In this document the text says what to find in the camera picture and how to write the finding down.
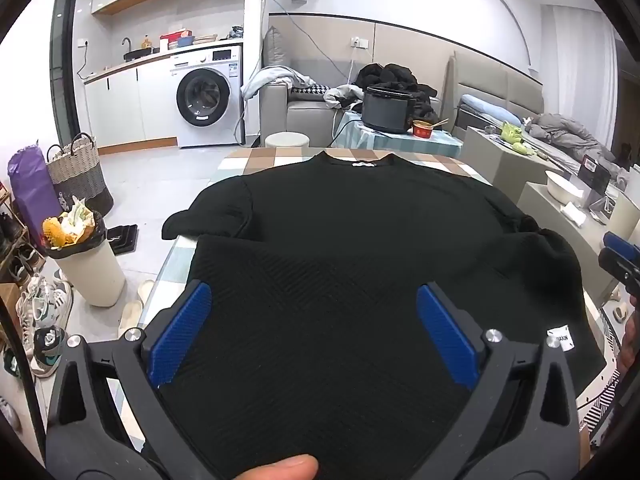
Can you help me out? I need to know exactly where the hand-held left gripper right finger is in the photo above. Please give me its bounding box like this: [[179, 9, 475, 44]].
[[405, 280, 582, 480]]

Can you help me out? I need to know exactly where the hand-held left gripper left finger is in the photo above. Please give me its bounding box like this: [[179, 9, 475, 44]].
[[45, 280, 221, 480]]

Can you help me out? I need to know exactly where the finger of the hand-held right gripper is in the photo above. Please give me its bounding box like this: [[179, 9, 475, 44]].
[[598, 247, 640, 291], [602, 231, 640, 261]]

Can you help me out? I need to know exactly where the black knit sweater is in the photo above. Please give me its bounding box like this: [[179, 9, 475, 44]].
[[161, 150, 608, 480]]

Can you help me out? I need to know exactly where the pile of black clothes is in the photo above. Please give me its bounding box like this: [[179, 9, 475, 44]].
[[352, 63, 441, 121]]

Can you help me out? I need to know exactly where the person's right hand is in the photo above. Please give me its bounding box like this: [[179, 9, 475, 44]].
[[617, 292, 640, 376]]

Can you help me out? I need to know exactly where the person's left hand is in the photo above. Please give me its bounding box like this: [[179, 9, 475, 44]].
[[235, 454, 319, 480]]

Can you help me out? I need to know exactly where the white tall container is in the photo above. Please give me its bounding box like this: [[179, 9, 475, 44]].
[[612, 165, 640, 241]]

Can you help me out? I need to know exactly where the beige low cabinet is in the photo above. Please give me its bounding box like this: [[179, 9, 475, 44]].
[[517, 180, 631, 306]]

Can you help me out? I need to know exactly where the black box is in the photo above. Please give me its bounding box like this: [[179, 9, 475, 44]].
[[577, 156, 612, 196]]

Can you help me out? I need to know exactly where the white basin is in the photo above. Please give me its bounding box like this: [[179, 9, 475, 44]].
[[544, 170, 585, 200]]

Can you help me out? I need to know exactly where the white trash bin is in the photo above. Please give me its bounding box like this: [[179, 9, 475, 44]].
[[40, 197, 126, 308]]

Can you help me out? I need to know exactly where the black tray stack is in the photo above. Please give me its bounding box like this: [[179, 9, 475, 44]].
[[106, 224, 139, 255]]

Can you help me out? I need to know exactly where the grey duvet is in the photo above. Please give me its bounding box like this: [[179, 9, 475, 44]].
[[522, 112, 618, 166]]

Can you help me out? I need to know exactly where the white green sneaker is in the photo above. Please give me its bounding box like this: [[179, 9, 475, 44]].
[[17, 280, 73, 343]]

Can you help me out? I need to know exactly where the teal grey sneaker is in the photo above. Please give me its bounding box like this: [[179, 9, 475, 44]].
[[27, 325, 68, 378]]

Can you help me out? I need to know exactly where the black white striped cloth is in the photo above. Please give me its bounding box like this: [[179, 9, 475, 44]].
[[575, 377, 621, 448]]

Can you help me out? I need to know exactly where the beige low bench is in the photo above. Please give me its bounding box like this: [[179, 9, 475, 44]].
[[460, 126, 571, 196]]

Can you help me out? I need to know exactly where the green plush toy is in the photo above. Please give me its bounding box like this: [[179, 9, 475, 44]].
[[500, 121, 533, 157]]

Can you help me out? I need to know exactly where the white curtain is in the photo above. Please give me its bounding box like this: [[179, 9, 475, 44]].
[[540, 5, 621, 136]]

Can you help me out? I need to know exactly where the woven laundry basket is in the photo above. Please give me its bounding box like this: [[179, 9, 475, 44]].
[[46, 132, 115, 216]]

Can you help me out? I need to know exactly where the shoe rack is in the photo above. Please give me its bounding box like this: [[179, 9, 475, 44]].
[[0, 180, 48, 286]]

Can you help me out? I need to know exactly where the checkered tablecloth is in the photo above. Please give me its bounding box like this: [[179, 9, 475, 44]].
[[135, 146, 633, 456]]

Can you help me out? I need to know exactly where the teal striped side table cloth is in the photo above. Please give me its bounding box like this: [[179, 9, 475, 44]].
[[332, 110, 463, 158]]

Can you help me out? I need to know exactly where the blue pillow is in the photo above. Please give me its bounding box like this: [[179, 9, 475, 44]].
[[460, 94, 503, 118]]

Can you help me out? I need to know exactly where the red noodle bowl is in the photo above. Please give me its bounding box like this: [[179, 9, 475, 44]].
[[412, 119, 450, 140]]

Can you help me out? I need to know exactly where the purple bag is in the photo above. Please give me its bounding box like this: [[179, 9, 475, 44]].
[[7, 144, 63, 248]]

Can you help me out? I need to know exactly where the bed with padded headboard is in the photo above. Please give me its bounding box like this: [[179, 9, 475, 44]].
[[450, 50, 631, 186]]

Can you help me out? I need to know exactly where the round white stool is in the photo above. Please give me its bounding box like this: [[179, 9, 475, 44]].
[[264, 131, 307, 150]]

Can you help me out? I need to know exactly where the black air fryer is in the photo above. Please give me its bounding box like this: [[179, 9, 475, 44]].
[[361, 85, 416, 135]]

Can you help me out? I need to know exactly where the white kitchen base cabinet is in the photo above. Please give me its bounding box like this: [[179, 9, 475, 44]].
[[82, 52, 178, 153]]

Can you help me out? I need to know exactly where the white washing machine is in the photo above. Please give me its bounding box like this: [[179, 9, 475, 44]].
[[169, 45, 244, 148]]

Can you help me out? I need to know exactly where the grey sofa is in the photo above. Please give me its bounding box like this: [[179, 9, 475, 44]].
[[258, 65, 451, 148]]

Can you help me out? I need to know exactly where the grey hoodie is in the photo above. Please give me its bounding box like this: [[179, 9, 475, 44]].
[[322, 84, 366, 110]]

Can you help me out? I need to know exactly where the light grey blanket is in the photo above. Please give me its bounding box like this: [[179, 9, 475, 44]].
[[241, 65, 317, 101]]

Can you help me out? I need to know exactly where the houndstooth cushion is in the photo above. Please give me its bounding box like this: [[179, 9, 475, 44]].
[[290, 85, 331, 102]]

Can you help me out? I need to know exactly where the red kitchen box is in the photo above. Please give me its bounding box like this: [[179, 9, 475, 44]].
[[160, 31, 195, 51]]

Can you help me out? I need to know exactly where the dark glass door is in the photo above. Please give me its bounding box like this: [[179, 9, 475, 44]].
[[50, 0, 81, 141]]

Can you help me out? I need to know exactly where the grey sofa cushion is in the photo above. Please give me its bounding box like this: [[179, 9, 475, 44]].
[[262, 26, 293, 68]]

